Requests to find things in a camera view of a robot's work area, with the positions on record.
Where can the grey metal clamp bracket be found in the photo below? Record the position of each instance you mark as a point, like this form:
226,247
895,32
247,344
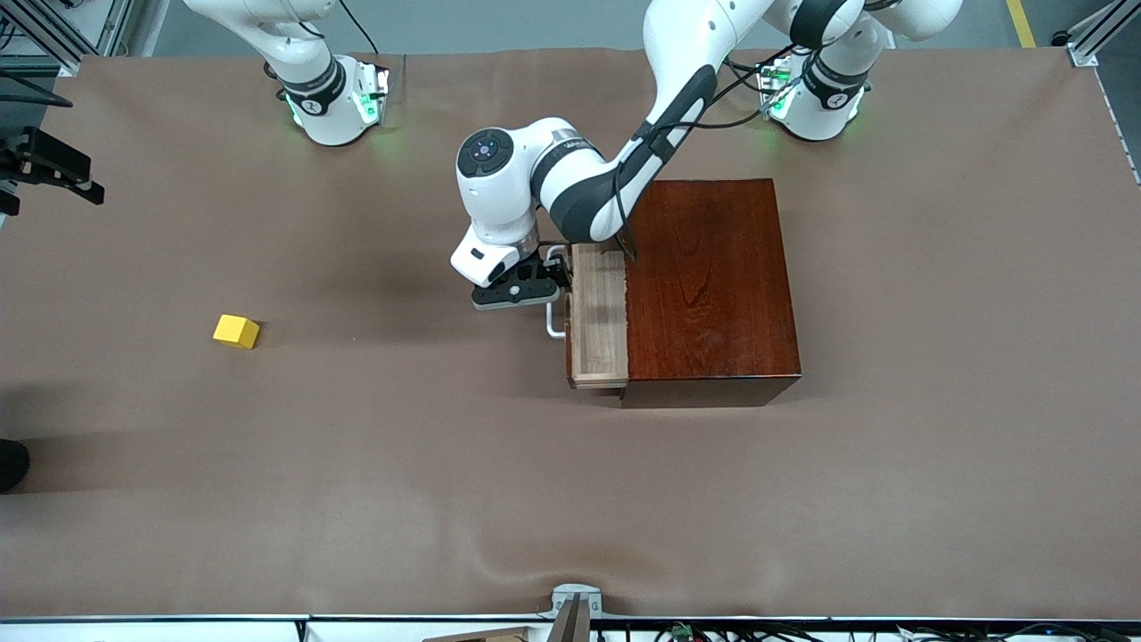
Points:
570,599

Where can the dark red wooden cabinet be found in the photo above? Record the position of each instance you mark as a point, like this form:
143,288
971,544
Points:
713,285

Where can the yellow wooden block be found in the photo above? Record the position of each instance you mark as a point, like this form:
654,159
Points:
236,332

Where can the light wooden plank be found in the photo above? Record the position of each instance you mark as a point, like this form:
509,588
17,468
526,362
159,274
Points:
486,637

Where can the black round object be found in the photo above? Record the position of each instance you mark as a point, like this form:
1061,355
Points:
11,465

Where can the white arm base connector box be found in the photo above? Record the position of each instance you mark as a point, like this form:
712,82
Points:
370,94
775,94

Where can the aluminium frame profile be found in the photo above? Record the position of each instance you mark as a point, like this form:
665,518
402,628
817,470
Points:
1101,31
53,36

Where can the light wood drawer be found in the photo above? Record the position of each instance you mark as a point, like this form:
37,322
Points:
599,312

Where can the brown table cover sheet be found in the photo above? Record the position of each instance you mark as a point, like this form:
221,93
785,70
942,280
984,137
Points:
267,499

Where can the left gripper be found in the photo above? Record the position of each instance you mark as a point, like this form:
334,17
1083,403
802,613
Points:
541,267

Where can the white table edge rail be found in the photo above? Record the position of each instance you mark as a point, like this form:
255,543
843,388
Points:
178,629

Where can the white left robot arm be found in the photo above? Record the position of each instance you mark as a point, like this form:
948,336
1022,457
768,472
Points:
677,53

